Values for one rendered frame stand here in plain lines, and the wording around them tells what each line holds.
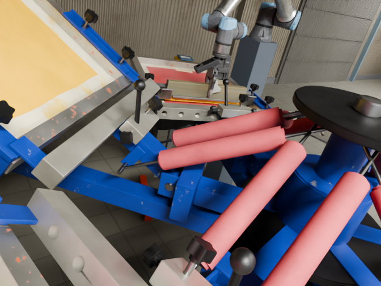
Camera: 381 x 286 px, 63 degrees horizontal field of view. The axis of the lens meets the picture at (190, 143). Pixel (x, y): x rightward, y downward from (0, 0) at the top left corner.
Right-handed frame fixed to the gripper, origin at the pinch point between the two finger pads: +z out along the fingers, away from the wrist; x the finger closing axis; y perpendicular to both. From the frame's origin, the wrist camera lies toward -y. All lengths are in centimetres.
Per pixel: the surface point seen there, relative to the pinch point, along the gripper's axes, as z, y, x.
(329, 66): 64, 431, 391
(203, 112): -2.0, -11.0, -26.5
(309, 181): -14, -8, -86
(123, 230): 101, -29, 12
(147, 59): 3, -19, 57
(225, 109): -6.5, -5.3, -32.5
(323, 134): 0, 43, -36
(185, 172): -4, -31, -69
